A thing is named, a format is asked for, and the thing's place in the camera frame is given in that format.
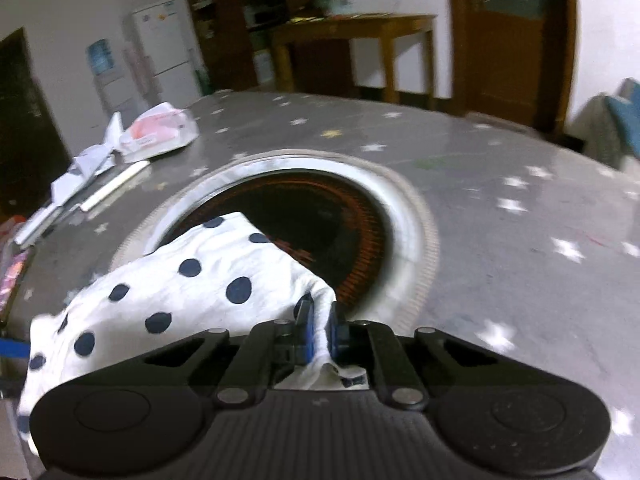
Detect brown wooden door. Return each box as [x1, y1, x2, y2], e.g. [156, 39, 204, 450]
[445, 0, 578, 136]

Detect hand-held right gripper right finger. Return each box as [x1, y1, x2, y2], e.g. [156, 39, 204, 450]
[327, 301, 501, 411]

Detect grey star tablecloth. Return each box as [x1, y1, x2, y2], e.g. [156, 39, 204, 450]
[0, 89, 640, 480]

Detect dark wooden shelf cabinet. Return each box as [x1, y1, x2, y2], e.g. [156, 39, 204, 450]
[179, 0, 346, 96]

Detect white refrigerator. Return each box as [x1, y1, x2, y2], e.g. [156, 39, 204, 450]
[122, 0, 203, 108]

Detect pink white tissue pack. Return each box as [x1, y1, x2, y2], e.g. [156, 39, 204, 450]
[116, 102, 201, 163]

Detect white water dispenser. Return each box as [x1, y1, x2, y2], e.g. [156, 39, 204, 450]
[85, 39, 138, 118]

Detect round black induction cooktop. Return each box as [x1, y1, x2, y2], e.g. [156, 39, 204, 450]
[107, 150, 441, 331]

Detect white dark-spotted pants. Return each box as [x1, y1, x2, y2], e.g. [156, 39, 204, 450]
[15, 211, 371, 456]

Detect wooden side table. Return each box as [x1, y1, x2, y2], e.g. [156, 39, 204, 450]
[270, 14, 438, 106]

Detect blue grey sofa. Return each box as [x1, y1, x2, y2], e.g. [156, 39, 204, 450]
[570, 77, 640, 171]

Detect crumpled white paper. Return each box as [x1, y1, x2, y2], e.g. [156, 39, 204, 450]
[50, 112, 126, 206]

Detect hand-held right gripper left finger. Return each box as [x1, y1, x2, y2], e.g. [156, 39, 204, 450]
[142, 294, 316, 407]

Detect pink printed packet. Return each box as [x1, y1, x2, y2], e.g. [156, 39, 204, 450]
[0, 247, 31, 311]

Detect white pen with red cap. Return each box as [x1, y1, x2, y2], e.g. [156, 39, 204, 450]
[80, 160, 151, 212]

